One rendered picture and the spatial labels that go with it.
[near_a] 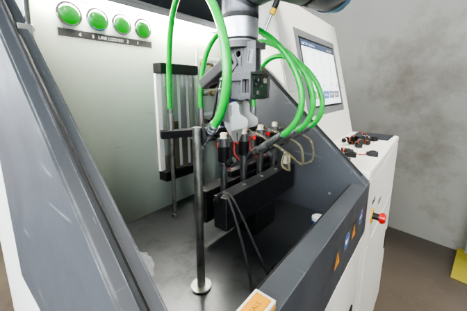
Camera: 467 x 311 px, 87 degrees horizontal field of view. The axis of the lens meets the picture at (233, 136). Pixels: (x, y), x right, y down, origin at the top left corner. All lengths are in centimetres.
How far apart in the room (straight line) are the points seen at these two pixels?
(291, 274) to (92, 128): 55
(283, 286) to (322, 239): 14
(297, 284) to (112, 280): 24
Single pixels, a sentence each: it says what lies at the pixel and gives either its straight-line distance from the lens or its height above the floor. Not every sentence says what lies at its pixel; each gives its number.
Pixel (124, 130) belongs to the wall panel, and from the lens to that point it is 74.
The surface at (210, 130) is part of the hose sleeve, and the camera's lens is 41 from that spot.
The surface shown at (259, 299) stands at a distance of 37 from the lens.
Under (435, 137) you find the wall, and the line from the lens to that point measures 244.
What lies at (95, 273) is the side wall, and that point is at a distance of 31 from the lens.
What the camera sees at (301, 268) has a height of 95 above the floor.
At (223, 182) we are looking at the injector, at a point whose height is 100.
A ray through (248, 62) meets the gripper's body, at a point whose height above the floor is 127.
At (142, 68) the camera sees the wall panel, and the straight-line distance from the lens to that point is 77.
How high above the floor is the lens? 122
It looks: 11 degrees down
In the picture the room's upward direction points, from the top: straight up
